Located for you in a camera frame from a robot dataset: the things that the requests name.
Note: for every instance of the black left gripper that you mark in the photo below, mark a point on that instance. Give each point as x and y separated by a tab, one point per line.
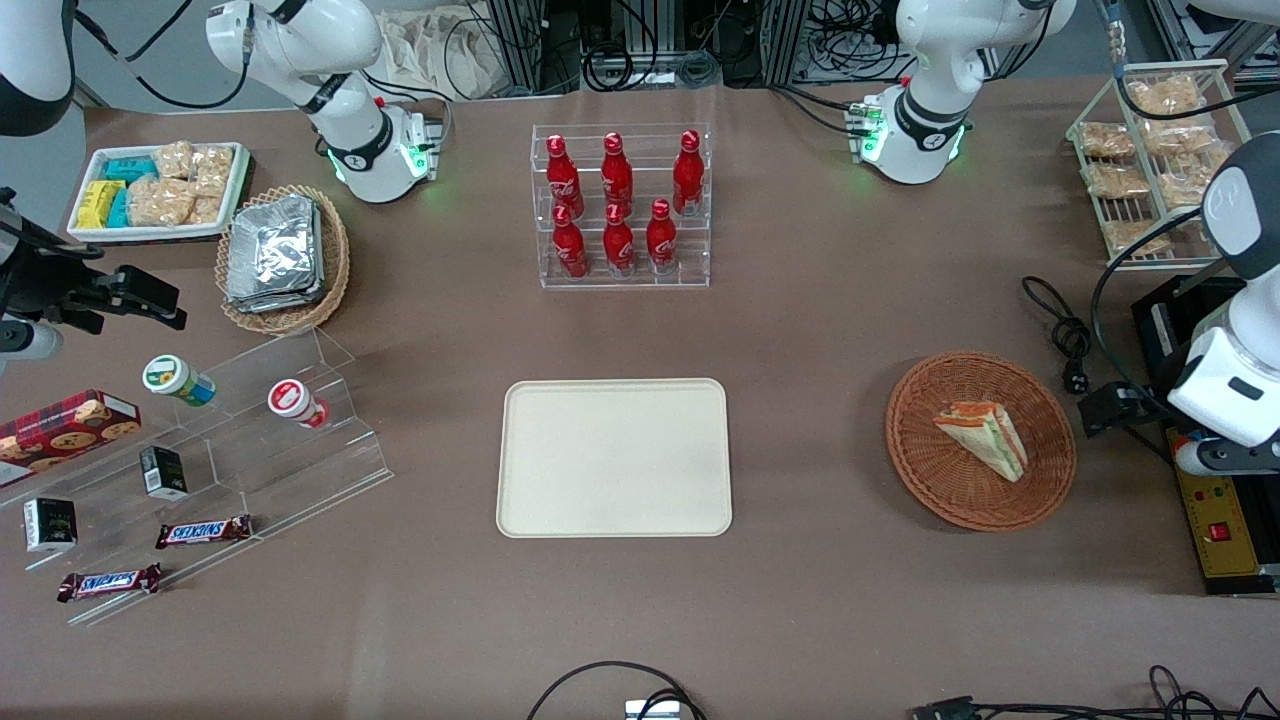
1146	397

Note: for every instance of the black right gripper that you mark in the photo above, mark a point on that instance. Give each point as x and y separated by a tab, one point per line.
38	281

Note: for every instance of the triangle sandwich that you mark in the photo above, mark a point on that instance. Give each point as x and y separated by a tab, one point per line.
985	438

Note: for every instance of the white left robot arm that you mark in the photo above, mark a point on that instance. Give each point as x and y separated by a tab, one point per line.
930	110

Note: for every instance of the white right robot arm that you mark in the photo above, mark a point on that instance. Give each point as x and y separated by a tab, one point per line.
345	125

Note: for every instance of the white rectangular snack tray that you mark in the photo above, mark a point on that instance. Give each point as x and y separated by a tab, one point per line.
85	170

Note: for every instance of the round brown wicker basket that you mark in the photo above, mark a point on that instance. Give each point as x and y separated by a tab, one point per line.
940	480

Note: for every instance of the oval wicker basket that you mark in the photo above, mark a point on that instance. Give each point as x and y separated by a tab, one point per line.
335	260

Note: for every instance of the beige plastic tray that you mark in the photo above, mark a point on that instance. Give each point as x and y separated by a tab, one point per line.
610	460

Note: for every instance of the green lid yogurt cup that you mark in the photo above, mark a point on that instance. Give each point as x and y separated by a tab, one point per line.
175	380

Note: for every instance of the teal snack packet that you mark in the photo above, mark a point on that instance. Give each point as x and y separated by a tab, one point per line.
130	169
120	208

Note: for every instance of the clear bag of crackers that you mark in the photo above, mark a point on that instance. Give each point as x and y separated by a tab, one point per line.
213	170
175	160
207	210
160	202

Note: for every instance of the yellow snack packet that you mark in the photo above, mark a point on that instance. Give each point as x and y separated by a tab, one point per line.
98	203

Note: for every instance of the silver foil pouch stack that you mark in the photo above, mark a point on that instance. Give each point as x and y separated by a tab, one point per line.
275	255

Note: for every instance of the red cookie box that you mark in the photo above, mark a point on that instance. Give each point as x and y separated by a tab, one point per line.
70	428

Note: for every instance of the clear bag of pastry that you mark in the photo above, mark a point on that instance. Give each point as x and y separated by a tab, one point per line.
1183	188
1135	238
1178	138
1165	95
1107	140
1117	182

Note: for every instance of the small black box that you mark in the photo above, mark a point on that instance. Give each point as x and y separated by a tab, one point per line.
50	525
163	472

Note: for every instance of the red lid yogurt cup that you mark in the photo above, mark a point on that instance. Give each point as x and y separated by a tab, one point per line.
295	402

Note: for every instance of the black appliance with yellow panel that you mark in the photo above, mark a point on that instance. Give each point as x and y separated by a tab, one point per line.
1225	560

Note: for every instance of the clear acrylic stepped shelf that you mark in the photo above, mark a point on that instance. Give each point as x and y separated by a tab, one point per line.
300	480

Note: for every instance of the snickers chocolate bar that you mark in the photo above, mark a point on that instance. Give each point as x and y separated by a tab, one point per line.
203	532
110	582

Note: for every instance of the beige cloth bag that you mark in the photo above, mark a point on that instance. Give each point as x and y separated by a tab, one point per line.
430	50

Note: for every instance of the red cola bottle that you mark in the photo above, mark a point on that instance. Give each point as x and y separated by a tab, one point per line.
661	242
616	175
618	245
687	175
570	248
563	180

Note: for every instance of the clear acrylic bottle rack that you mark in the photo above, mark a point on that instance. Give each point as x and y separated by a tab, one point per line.
690	250

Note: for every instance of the small silver device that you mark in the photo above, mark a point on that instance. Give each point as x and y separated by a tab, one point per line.
652	710

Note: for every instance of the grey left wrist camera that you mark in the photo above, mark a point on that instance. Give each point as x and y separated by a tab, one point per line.
1215	458

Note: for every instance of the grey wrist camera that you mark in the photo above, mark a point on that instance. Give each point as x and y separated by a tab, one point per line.
25	340
1215	458

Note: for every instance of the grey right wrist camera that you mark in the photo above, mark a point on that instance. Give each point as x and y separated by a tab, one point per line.
25	340

